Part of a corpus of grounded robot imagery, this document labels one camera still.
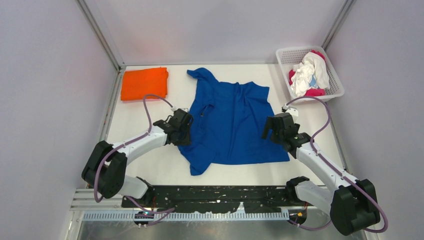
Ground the blue panda print t-shirt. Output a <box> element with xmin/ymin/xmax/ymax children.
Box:
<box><xmin>178</xmin><ymin>67</ymin><xmax>290</xmax><ymax>176</ymax></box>

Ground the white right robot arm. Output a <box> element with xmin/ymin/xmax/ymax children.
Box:
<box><xmin>262</xmin><ymin>111</ymin><xmax>383</xmax><ymax>236</ymax></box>

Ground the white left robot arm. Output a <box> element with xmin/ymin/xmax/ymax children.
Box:
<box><xmin>81</xmin><ymin>108</ymin><xmax>194</xmax><ymax>207</ymax></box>

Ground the pink crumpled t-shirt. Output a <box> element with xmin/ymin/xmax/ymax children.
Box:
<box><xmin>288</xmin><ymin>49</ymin><xmax>327</xmax><ymax>98</ymax></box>

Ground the folded orange t-shirt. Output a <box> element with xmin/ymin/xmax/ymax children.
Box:
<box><xmin>120</xmin><ymin>67</ymin><xmax>169</xmax><ymax>102</ymax></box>

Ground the white plastic laundry basket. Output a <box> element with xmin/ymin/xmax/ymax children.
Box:
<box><xmin>275</xmin><ymin>46</ymin><xmax>345</xmax><ymax>102</ymax></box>

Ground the white crumpled t-shirt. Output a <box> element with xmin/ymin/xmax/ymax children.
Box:
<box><xmin>290</xmin><ymin>51</ymin><xmax>331</xmax><ymax>98</ymax></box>

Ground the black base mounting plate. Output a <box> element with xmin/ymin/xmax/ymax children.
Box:
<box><xmin>135</xmin><ymin>185</ymin><xmax>305</xmax><ymax>214</ymax></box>

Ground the white slotted cable duct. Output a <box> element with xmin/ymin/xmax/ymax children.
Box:
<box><xmin>82</xmin><ymin>209</ymin><xmax>289</xmax><ymax>222</ymax></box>

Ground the aluminium frame rail left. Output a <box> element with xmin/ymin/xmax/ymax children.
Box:
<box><xmin>76</xmin><ymin>0</ymin><xmax>126</xmax><ymax>141</ymax></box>

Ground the aluminium frame rail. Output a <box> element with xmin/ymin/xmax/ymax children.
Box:
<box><xmin>76</xmin><ymin>0</ymin><xmax>126</xmax><ymax>141</ymax></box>
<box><xmin>321</xmin><ymin>0</ymin><xmax>357</xmax><ymax>51</ymax></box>

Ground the aluminium frame rail right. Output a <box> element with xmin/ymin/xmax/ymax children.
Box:
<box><xmin>321</xmin><ymin>0</ymin><xmax>357</xmax><ymax>51</ymax></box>

